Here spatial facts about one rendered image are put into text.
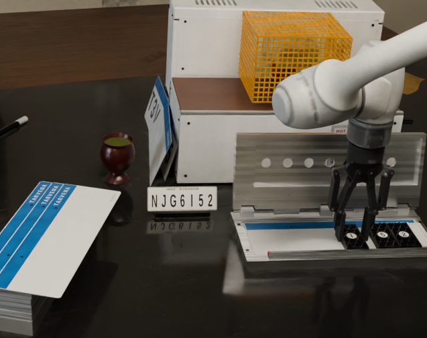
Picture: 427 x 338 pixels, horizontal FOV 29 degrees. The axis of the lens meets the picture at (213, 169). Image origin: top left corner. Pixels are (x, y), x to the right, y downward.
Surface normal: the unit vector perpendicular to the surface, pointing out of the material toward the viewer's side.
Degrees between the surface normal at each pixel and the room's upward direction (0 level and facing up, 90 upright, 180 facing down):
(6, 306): 90
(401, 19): 90
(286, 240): 0
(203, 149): 90
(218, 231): 0
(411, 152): 79
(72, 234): 0
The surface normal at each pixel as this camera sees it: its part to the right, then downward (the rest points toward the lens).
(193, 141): 0.15, 0.46
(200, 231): 0.07, -0.89
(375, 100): 0.47, 0.40
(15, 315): -0.18, 0.44
